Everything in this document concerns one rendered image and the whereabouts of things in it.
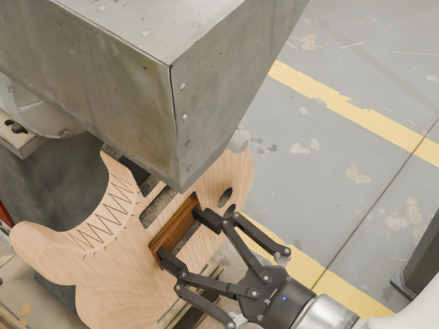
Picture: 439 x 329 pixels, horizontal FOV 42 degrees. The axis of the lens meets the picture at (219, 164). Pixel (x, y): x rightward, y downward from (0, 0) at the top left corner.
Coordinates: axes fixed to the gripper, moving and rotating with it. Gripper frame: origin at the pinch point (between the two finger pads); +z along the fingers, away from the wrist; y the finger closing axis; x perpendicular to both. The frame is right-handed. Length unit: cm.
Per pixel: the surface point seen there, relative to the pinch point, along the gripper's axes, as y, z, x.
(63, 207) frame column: -3.5, 32.8, -25.1
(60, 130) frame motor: -0.9, 17.8, 12.3
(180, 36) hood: -1.0, -10.8, 47.5
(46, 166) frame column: -1.6, 32.7, -11.4
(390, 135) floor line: 109, 8, -122
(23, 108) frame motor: -3.4, 17.7, 20.3
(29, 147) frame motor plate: -4.0, 24.6, 5.8
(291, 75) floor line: 112, 58, -122
